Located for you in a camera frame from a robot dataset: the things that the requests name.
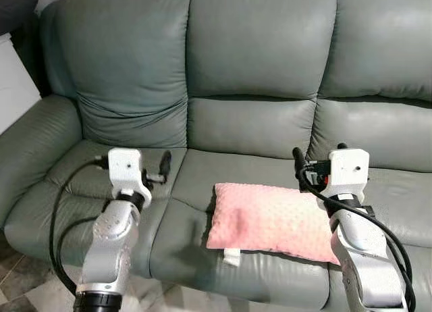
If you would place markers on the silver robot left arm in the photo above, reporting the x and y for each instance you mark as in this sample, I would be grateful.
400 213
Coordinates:
108 244

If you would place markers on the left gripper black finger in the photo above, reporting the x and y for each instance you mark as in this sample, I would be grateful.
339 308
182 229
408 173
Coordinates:
165 165

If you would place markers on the pink dotted pillow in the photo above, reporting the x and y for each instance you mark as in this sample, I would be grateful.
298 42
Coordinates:
270 221

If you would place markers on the green leather sofa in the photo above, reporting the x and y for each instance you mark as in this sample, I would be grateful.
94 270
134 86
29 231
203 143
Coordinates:
256 55

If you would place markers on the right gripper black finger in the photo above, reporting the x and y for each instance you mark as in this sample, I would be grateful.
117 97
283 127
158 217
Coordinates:
298 160

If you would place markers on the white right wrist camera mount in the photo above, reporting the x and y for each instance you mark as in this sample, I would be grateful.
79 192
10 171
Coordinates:
349 170

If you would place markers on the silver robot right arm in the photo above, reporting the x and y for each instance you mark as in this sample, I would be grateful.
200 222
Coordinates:
368 258

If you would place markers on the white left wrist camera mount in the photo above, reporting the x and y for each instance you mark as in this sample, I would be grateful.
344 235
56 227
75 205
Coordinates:
125 167

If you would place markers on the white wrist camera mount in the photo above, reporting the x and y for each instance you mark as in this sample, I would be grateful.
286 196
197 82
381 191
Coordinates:
349 170
125 167

